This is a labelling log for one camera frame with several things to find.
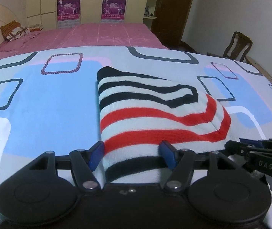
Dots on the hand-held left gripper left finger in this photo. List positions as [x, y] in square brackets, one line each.
[96, 153]

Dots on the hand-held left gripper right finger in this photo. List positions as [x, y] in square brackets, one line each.
[168, 152]

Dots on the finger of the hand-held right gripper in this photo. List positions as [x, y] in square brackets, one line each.
[266, 143]
[238, 149]

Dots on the striped white black red garment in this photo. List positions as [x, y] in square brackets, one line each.
[150, 124]

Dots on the patterned pale blue bedsheet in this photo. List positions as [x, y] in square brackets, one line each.
[43, 105]

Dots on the wooden chair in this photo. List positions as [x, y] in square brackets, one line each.
[238, 45]

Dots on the pink bedsheet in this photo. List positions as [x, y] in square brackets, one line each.
[90, 34]

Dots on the cream corner shelf unit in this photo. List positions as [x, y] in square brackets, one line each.
[150, 16]

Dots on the orange and white book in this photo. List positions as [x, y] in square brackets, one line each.
[35, 28]

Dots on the dark brown door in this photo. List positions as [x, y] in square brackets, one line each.
[171, 12]

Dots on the orange patterned pillow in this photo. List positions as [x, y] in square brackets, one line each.
[13, 31]

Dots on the yellow wooden wardrobe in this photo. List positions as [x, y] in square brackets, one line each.
[90, 2]

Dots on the wooden bed frame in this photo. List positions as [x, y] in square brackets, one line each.
[264, 72]

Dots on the purple wall poster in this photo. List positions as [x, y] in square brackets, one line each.
[114, 6]
[68, 7]

